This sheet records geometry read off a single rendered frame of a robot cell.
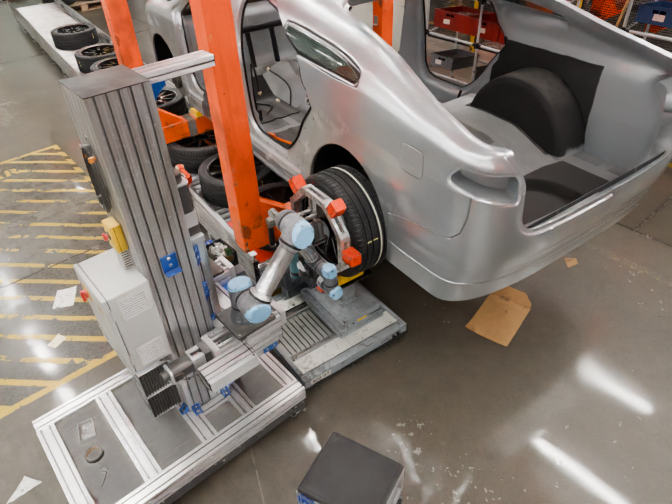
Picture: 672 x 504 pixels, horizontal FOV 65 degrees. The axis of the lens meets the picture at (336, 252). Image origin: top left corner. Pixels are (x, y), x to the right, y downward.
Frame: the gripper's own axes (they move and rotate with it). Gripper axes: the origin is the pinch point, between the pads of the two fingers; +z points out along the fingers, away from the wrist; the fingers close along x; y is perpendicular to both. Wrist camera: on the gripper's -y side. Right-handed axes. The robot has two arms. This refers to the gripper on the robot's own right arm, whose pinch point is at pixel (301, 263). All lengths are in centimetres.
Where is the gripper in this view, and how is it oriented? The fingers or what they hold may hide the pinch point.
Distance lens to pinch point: 294.9
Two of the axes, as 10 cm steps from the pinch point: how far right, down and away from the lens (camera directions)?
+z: -5.8, -4.9, 6.5
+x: -8.1, 3.8, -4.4
